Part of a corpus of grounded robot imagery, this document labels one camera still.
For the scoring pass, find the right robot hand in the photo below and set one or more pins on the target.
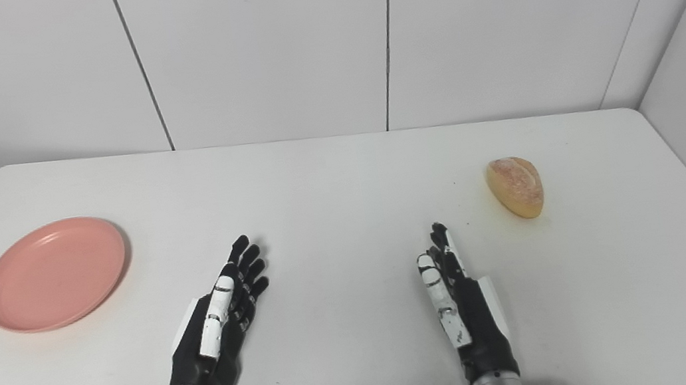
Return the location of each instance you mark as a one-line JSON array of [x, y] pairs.
[[476, 321]]

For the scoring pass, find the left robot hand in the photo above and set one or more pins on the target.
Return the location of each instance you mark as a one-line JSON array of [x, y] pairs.
[[216, 341]]

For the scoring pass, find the bread roll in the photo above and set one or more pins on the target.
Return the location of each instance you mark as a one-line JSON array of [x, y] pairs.
[[516, 187]]

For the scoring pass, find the pink plate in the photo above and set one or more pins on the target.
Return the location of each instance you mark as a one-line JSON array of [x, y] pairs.
[[54, 273]]

